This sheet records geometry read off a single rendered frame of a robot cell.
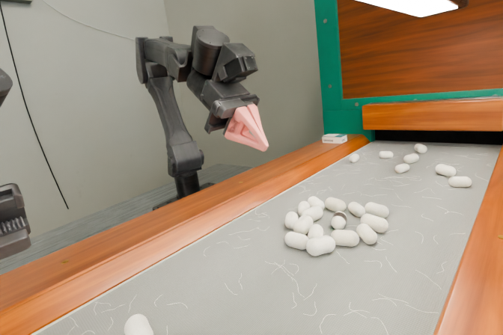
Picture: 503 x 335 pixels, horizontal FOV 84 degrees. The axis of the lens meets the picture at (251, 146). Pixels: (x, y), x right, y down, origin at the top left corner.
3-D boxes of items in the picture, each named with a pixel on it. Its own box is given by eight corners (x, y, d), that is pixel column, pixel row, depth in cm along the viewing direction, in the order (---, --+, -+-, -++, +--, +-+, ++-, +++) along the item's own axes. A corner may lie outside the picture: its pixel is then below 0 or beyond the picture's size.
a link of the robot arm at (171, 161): (203, 149, 75) (194, 146, 80) (171, 157, 70) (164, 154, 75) (206, 172, 76) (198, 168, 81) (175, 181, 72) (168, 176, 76)
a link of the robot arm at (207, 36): (245, 45, 48) (215, 11, 54) (198, 46, 44) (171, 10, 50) (230, 97, 56) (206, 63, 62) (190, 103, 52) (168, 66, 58)
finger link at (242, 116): (292, 128, 48) (257, 95, 52) (264, 137, 43) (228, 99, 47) (275, 155, 52) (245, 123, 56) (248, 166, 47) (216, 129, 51)
